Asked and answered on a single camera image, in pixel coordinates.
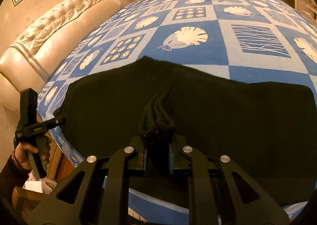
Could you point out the white paper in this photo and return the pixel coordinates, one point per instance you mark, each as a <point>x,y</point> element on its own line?
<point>37,185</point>

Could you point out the black pants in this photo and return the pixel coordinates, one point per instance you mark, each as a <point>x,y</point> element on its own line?
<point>235,121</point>

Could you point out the blue patterned bed sheet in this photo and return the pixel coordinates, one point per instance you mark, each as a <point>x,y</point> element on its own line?
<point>223,49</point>

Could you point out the cardboard box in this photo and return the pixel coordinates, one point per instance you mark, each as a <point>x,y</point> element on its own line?
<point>23,199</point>

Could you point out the cream bed frame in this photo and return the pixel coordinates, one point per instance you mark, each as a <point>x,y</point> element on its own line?
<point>58,160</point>

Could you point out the person's left forearm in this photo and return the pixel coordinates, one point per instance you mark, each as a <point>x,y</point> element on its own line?
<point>12,180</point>

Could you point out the cream tufted headboard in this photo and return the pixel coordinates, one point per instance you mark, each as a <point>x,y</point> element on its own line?
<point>49,41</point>

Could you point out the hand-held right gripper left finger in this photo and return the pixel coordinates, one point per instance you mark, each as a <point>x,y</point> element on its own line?
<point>145,159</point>

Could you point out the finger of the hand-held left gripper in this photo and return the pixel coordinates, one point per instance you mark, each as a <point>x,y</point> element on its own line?
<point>55,123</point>

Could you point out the person's left hand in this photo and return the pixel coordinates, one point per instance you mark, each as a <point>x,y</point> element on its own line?
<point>23,155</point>

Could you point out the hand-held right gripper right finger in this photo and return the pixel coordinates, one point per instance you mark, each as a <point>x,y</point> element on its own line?
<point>170,159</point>

